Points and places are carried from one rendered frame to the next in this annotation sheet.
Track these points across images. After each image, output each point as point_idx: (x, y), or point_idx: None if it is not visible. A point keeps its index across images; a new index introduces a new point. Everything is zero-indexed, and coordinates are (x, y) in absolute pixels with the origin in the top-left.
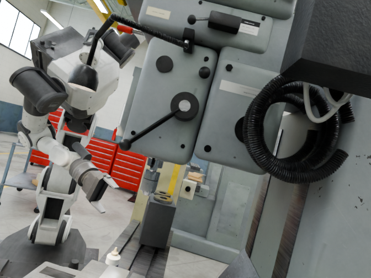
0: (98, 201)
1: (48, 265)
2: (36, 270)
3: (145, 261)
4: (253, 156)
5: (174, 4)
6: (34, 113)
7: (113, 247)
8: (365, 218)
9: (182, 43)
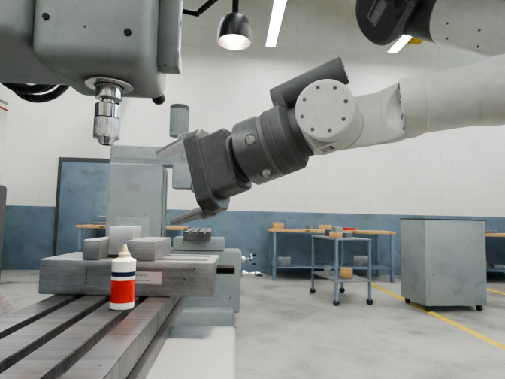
0: (198, 207)
1: (206, 261)
2: (212, 259)
3: (8, 343)
4: (64, 92)
5: None
6: (427, 40)
7: (113, 353)
8: None
9: None
